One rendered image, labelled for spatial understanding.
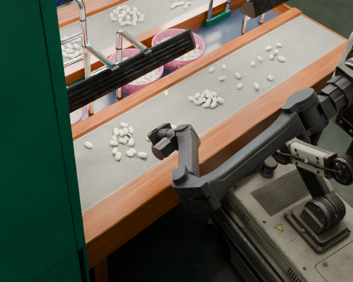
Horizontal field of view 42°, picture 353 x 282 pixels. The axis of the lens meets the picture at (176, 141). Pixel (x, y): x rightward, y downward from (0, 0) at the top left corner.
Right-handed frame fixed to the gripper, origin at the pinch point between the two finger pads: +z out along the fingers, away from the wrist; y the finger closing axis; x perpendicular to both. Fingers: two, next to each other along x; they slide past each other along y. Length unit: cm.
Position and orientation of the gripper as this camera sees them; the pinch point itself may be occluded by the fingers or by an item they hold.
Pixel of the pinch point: (149, 136)
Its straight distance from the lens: 174.4
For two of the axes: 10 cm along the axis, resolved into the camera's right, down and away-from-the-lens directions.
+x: 3.7, 8.8, 3.0
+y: -7.1, 4.8, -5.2
